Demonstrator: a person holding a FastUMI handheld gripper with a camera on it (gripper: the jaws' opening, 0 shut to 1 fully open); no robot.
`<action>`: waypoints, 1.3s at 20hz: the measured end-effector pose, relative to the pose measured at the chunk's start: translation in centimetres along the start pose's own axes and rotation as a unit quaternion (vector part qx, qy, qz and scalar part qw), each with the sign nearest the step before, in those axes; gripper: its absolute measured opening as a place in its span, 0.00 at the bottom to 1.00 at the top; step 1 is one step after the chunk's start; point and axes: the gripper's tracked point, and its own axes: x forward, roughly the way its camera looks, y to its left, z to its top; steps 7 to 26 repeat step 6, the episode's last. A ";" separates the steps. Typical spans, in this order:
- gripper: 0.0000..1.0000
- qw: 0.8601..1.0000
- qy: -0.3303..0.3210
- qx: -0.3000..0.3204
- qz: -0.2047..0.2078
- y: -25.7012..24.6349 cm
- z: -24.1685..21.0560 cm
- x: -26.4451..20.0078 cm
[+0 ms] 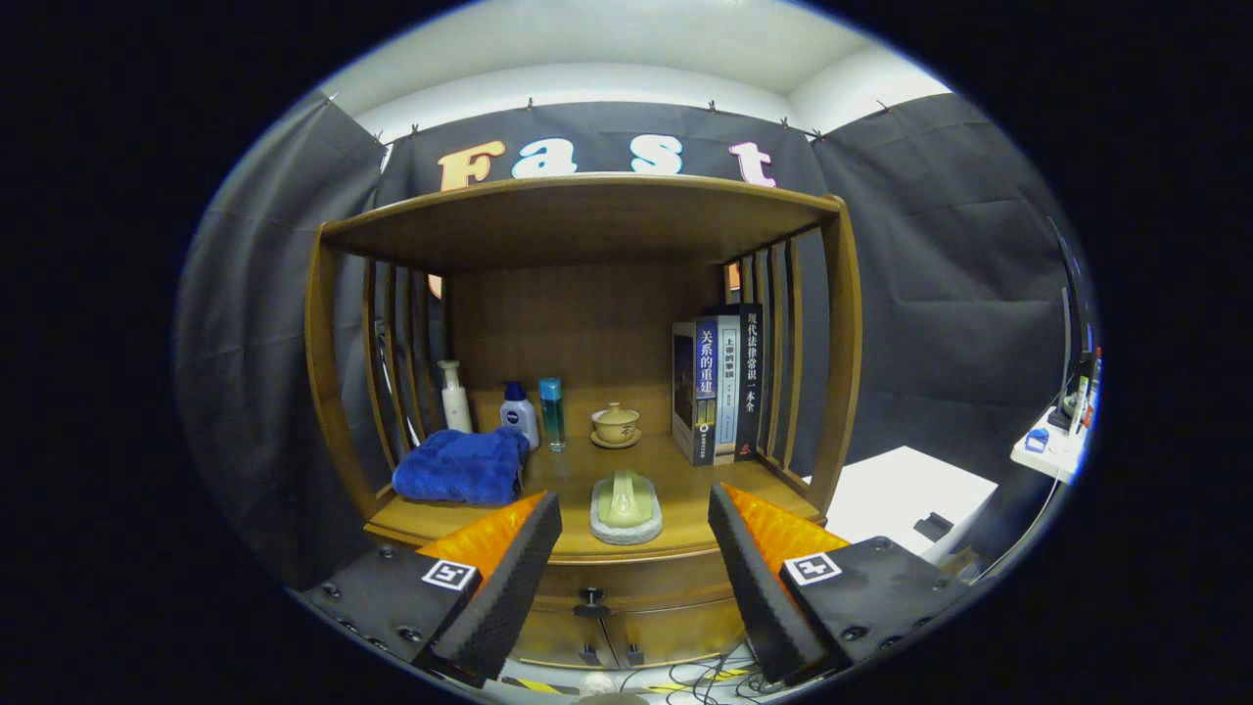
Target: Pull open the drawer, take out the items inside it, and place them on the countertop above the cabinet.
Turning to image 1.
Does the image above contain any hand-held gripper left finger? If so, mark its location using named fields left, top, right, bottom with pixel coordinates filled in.
left=299, top=490, right=564, bottom=688

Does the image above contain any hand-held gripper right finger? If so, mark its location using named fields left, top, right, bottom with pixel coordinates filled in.
left=707, top=482, right=978, bottom=686

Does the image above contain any brown wooden drawer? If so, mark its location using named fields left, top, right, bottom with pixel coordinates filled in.
left=534, top=494, right=833, bottom=620

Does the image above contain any green handle grey scrub brush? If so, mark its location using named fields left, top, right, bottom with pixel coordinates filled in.
left=589, top=468, right=664, bottom=546

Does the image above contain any wooden countertop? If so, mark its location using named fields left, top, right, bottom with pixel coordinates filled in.
left=364, top=431, right=825, bottom=566

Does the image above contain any brown wooden cabinet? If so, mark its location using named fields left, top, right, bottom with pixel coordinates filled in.
left=303, top=174, right=864, bottom=677

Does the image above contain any blue towel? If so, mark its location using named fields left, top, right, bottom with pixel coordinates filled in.
left=392, top=427, right=531, bottom=507

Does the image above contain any white bottle blue cap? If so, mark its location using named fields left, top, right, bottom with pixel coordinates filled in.
left=499, top=381, right=541, bottom=451

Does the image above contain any white storage box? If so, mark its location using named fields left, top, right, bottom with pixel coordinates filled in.
left=803, top=446, right=999, bottom=569

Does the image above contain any teal slim bottle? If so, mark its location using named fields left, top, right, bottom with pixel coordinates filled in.
left=538, top=377, right=567, bottom=452

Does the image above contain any white pump bottle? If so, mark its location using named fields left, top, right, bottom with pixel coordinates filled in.
left=438, top=359, right=474, bottom=435

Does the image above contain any blue spine book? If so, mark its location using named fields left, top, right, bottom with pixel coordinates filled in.
left=672, top=316, right=720, bottom=467

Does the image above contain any beige lidded teacup with saucer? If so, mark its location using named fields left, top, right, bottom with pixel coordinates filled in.
left=589, top=401, right=643, bottom=450

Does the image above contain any pale grey spine book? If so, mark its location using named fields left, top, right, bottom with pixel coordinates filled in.
left=715, top=313, right=742, bottom=464

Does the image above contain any black spine book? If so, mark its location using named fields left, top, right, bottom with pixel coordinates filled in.
left=734, top=303, right=765, bottom=462

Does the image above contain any white side desk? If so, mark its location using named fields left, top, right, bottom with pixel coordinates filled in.
left=1010, top=401, right=1092, bottom=486

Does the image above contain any black backdrop cloth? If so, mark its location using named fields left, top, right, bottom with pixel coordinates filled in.
left=174, top=90, right=1078, bottom=588

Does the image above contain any tangle of black cables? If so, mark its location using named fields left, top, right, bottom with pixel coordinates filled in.
left=617, top=641, right=774, bottom=705

